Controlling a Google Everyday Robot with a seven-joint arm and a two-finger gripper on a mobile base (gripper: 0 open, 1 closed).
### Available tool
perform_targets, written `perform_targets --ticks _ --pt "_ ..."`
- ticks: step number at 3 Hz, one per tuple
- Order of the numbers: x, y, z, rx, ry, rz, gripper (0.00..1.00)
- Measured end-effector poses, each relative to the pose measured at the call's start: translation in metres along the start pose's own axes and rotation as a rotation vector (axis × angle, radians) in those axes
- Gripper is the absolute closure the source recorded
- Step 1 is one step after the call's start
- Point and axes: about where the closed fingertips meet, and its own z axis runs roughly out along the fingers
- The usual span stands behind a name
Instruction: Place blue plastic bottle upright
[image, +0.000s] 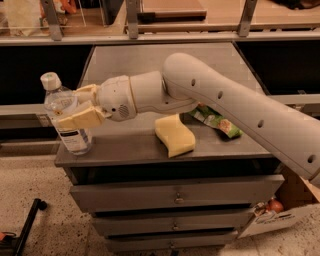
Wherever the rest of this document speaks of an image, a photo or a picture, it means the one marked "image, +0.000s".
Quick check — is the grey drawer cabinet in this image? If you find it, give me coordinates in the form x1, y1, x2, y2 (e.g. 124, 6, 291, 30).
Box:
54, 42, 286, 256

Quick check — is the cardboard box on floor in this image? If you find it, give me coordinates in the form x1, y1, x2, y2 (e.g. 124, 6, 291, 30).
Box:
239, 167, 320, 238

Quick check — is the beige bag on shelf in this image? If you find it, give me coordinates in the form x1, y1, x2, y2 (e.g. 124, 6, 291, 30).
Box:
4, 0, 41, 36

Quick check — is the middle grey drawer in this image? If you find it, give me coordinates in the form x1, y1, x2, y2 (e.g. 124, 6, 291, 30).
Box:
93, 209, 253, 236

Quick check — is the grey drawer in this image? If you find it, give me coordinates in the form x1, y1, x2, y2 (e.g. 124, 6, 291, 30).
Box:
93, 209, 253, 236
106, 230, 238, 252
70, 175, 284, 212

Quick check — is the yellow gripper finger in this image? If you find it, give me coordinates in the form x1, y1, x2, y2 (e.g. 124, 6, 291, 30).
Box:
56, 101, 106, 129
73, 84, 99, 104

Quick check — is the top grey drawer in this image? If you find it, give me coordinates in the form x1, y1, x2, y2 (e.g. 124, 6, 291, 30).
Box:
70, 175, 284, 212

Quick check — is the black stand leg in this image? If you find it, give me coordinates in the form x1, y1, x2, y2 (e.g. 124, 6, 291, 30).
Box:
0, 198, 47, 256

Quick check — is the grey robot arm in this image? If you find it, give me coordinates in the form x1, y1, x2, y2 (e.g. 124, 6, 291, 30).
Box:
57, 53, 320, 186

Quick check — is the wooden board on shelf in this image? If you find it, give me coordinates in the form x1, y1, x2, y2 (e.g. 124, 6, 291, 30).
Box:
137, 0, 207, 23

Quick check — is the red onion in box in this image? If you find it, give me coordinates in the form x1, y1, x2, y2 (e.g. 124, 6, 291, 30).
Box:
268, 198, 284, 213

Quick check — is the green snack bag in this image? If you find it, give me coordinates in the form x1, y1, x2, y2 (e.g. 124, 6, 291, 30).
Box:
189, 104, 243, 139

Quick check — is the yellow sponge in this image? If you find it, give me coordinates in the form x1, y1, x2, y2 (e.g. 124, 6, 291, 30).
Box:
155, 114, 196, 158

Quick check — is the clear plastic water bottle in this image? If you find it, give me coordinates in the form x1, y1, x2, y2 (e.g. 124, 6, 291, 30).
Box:
40, 72, 92, 155

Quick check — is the bottom grey drawer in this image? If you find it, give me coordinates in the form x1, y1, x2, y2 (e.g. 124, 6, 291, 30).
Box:
106, 230, 238, 252

